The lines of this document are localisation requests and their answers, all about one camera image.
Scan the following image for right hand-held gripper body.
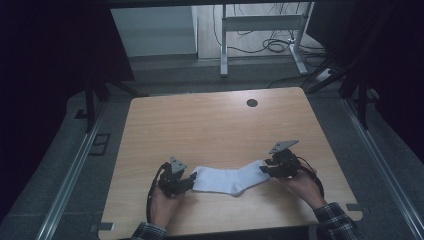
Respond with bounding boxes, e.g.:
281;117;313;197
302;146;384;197
266;139;303;179

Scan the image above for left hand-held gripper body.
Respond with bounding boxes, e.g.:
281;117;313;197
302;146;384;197
157;156;194;198

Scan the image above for white sock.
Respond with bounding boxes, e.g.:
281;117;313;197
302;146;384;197
191;159;272;197

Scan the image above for person's left hand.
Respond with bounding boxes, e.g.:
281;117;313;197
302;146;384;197
149;186;186;230

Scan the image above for person's right hand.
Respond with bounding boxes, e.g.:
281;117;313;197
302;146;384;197
275;167;328;210

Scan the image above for white power strip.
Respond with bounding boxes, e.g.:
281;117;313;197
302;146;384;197
314;67;335;83

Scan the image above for black stand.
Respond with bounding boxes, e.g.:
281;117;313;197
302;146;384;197
306;56;381;131
74;78;149;134

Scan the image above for white panel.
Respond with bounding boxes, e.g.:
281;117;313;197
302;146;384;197
110;5;198;58

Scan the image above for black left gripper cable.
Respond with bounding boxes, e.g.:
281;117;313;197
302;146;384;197
145;161;172;224

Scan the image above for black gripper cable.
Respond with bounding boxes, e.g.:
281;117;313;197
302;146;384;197
145;161;172;224
295;156;325;200

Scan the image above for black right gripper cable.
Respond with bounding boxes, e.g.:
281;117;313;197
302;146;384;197
295;156;325;200

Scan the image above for aluminium floor rail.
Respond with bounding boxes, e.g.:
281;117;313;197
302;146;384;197
34;99;109;240
340;98;424;240

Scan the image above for black floor cables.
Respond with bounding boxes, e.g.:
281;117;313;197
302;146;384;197
213;3;329;89

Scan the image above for grey metal desk frame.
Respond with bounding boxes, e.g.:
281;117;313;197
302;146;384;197
219;2;315;78

